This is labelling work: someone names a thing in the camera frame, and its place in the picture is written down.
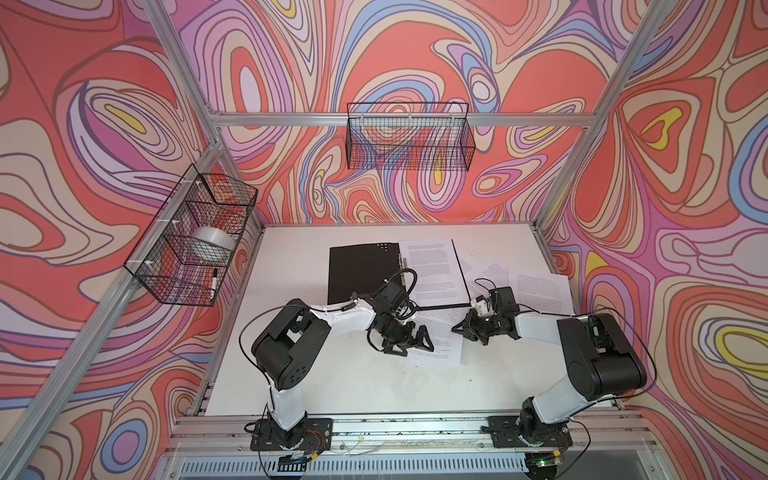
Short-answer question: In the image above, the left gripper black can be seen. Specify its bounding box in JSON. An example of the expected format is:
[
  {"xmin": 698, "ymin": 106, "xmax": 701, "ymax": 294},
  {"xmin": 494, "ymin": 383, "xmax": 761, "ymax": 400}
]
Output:
[{"xmin": 379, "ymin": 314, "xmax": 435, "ymax": 356}]

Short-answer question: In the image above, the printed paper sheet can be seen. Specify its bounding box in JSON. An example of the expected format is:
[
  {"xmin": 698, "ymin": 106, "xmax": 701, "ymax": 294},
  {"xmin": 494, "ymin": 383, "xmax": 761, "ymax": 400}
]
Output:
[
  {"xmin": 467, "ymin": 260, "xmax": 576, "ymax": 316},
  {"xmin": 399, "ymin": 239, "xmax": 470, "ymax": 308},
  {"xmin": 408, "ymin": 308, "xmax": 466, "ymax": 368}
]

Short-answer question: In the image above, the orange black folder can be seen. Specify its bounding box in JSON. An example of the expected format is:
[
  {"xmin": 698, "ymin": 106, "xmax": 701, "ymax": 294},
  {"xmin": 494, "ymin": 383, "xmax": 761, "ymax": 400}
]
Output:
[{"xmin": 327, "ymin": 238, "xmax": 475, "ymax": 312}]

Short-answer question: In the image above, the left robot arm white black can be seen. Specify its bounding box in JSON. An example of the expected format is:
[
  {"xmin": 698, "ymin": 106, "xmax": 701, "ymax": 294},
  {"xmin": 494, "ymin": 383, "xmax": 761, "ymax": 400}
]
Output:
[{"xmin": 250, "ymin": 281, "xmax": 434, "ymax": 449}]

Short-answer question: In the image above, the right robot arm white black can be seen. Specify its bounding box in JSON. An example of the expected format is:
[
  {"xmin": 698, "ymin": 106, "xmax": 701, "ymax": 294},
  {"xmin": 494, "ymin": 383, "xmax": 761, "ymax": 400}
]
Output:
[{"xmin": 451, "ymin": 287, "xmax": 648, "ymax": 447}]

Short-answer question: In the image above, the white vented panel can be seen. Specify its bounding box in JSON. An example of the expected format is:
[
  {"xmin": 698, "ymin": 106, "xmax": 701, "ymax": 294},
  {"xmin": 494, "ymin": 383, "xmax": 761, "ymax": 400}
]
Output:
[{"xmin": 169, "ymin": 453, "xmax": 529, "ymax": 479}]

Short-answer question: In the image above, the marker pen in basket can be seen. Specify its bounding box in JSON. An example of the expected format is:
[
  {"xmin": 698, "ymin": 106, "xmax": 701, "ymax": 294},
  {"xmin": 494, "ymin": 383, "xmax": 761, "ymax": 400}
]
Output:
[{"xmin": 210, "ymin": 268, "xmax": 219, "ymax": 298}]

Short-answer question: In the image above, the white tape roll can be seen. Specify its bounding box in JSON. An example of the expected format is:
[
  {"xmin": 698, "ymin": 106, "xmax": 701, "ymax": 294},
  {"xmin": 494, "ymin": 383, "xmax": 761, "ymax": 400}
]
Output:
[{"xmin": 188, "ymin": 226, "xmax": 235, "ymax": 265}]

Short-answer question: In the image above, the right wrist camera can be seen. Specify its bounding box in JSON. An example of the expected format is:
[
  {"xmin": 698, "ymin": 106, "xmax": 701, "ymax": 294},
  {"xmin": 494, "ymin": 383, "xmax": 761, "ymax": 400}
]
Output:
[{"xmin": 471, "ymin": 296, "xmax": 490, "ymax": 317}]

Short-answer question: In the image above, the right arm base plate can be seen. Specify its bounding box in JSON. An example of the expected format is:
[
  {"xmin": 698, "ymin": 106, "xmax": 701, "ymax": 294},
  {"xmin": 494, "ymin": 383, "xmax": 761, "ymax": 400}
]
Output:
[{"xmin": 480, "ymin": 414, "xmax": 573, "ymax": 450}]

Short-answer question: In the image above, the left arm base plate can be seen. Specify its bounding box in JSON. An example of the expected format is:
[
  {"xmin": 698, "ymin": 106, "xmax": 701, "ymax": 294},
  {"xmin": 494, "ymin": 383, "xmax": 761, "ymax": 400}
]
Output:
[{"xmin": 244, "ymin": 417, "xmax": 333, "ymax": 453}]

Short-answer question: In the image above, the aluminium front rail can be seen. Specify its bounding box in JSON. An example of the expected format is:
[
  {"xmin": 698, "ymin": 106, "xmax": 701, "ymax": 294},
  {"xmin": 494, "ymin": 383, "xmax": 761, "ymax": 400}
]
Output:
[{"xmin": 165, "ymin": 408, "xmax": 660, "ymax": 455}]

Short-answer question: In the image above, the black wire basket back wall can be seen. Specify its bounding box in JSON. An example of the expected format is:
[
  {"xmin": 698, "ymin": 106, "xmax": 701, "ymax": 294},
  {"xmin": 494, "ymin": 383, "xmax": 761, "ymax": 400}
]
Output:
[{"xmin": 345, "ymin": 100, "xmax": 476, "ymax": 172}]

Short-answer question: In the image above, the black wire basket wall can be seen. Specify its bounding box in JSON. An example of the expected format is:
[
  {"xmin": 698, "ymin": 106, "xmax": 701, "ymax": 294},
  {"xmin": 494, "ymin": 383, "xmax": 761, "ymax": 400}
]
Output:
[
  {"xmin": 345, "ymin": 100, "xmax": 476, "ymax": 172},
  {"xmin": 124, "ymin": 165, "xmax": 258, "ymax": 307}
]

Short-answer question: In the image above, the aluminium frame back bar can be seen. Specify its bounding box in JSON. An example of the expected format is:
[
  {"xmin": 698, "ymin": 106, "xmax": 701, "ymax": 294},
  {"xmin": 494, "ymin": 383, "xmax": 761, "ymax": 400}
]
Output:
[{"xmin": 209, "ymin": 112, "xmax": 597, "ymax": 127}]

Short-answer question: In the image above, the black wire basket left wall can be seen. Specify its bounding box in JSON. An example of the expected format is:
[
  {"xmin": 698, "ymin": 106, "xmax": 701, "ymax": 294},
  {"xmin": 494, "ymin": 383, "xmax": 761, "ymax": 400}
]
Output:
[{"xmin": 124, "ymin": 165, "xmax": 258, "ymax": 307}]

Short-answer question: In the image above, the aluminium frame right post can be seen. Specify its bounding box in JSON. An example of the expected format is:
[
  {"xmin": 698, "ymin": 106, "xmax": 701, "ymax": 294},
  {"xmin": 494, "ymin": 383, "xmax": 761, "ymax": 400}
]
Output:
[{"xmin": 531, "ymin": 0, "xmax": 675, "ymax": 234}]

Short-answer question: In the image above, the aluminium frame post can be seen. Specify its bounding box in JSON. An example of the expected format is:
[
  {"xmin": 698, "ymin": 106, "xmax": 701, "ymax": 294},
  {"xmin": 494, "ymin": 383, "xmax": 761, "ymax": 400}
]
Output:
[
  {"xmin": 531, "ymin": 0, "xmax": 675, "ymax": 234},
  {"xmin": 140, "ymin": 0, "xmax": 265, "ymax": 229}
]

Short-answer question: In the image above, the aluminium frame left post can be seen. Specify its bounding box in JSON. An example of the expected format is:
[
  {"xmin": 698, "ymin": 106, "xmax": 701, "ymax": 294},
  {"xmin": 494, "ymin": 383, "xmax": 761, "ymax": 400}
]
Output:
[{"xmin": 140, "ymin": 0, "xmax": 265, "ymax": 229}]

